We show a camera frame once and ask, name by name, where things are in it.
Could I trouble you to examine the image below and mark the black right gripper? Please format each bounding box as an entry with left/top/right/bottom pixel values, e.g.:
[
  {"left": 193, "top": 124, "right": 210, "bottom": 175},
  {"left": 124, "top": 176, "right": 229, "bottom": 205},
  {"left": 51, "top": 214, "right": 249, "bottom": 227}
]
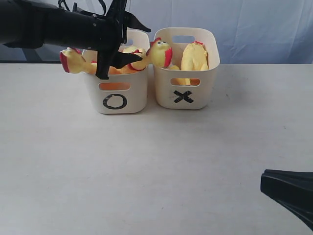
[{"left": 260, "top": 169, "right": 313, "bottom": 229}]

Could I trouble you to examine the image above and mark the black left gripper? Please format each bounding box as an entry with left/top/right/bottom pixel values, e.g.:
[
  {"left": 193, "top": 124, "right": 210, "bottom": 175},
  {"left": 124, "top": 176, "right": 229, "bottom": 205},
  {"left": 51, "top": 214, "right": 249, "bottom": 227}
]
[{"left": 80, "top": 0, "right": 151, "bottom": 80}]

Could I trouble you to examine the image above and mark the yellow rubber chicken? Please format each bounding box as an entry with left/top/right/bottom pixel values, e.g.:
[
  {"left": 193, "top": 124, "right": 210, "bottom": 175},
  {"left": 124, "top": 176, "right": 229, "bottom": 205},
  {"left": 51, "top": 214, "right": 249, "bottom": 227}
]
[
  {"left": 109, "top": 37, "right": 173, "bottom": 74},
  {"left": 59, "top": 47, "right": 97, "bottom": 75}
]

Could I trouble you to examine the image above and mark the yellow rubber chicken front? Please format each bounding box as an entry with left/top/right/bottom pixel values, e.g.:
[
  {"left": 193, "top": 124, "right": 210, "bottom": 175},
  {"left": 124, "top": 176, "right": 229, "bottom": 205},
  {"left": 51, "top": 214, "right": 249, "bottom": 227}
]
[{"left": 59, "top": 47, "right": 97, "bottom": 75}]

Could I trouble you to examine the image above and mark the headless yellow rubber chicken body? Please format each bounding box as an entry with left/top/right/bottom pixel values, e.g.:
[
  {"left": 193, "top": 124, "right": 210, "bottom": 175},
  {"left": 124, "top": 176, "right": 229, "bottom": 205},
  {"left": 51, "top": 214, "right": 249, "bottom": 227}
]
[{"left": 179, "top": 41, "right": 209, "bottom": 71}]

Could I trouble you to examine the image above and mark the broken chicken head with tube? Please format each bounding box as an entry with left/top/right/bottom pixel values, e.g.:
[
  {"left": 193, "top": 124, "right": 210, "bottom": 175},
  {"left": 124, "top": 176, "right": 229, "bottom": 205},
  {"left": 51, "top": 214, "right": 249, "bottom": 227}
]
[{"left": 168, "top": 65, "right": 180, "bottom": 71}]

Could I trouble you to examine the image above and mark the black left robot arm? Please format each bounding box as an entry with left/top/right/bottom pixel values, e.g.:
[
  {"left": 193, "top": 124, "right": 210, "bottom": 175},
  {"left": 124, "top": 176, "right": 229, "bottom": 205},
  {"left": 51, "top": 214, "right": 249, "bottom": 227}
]
[{"left": 0, "top": 0, "right": 151, "bottom": 80}]

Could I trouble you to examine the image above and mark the cream bin marked O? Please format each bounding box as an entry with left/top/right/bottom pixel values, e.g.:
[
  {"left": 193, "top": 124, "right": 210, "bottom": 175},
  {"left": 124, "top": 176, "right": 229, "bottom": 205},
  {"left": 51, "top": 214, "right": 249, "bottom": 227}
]
[{"left": 79, "top": 29, "right": 150, "bottom": 115}]

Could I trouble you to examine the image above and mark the cream bin marked X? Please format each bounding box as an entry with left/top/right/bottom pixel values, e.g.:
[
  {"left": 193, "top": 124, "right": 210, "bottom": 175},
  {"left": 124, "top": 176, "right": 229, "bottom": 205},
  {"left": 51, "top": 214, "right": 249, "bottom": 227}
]
[{"left": 154, "top": 27, "right": 220, "bottom": 110}]

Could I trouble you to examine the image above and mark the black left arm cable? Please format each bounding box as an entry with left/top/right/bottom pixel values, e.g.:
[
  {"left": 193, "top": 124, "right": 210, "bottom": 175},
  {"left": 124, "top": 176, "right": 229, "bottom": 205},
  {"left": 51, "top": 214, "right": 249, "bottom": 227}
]
[{"left": 57, "top": 0, "right": 108, "bottom": 17}]

